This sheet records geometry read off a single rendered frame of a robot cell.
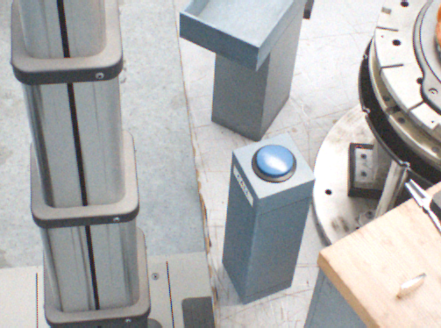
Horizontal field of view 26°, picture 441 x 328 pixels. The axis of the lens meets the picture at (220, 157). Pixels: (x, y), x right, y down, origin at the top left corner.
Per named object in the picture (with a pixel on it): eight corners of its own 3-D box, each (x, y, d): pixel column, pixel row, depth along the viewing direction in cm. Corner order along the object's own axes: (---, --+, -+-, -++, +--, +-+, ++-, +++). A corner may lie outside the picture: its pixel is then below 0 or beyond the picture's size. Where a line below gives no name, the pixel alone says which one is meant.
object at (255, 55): (257, 42, 149) (274, -104, 126) (318, 69, 147) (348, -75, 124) (176, 152, 136) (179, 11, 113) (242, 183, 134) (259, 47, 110)
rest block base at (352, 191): (382, 153, 135) (385, 145, 134) (383, 200, 131) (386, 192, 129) (347, 150, 135) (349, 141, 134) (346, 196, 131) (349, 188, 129)
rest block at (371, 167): (384, 157, 132) (392, 135, 128) (385, 190, 129) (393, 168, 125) (353, 154, 132) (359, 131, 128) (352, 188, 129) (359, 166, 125)
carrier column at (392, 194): (391, 233, 128) (426, 141, 111) (378, 243, 127) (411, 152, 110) (378, 221, 129) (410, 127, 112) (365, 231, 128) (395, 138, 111)
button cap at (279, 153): (282, 144, 106) (283, 139, 105) (298, 171, 104) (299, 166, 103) (250, 154, 105) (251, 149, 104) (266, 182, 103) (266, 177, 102)
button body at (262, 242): (268, 244, 128) (288, 131, 108) (291, 287, 125) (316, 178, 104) (221, 261, 126) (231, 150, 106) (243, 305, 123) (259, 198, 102)
